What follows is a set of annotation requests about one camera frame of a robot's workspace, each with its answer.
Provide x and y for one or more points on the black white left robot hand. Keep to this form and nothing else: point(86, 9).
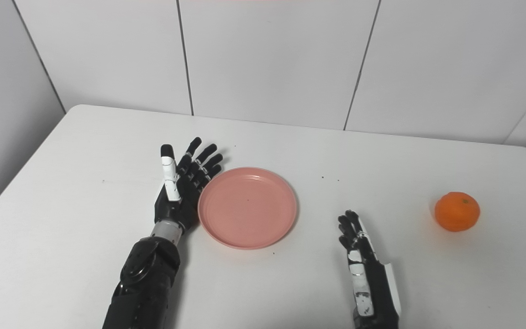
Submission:
point(181, 201)

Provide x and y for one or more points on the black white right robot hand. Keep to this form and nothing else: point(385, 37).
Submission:
point(372, 283)

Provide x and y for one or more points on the pink round plate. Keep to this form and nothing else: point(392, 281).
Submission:
point(247, 208)

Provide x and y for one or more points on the orange fruit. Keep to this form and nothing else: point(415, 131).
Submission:
point(457, 211)

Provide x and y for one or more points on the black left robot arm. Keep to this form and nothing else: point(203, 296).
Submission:
point(146, 278)

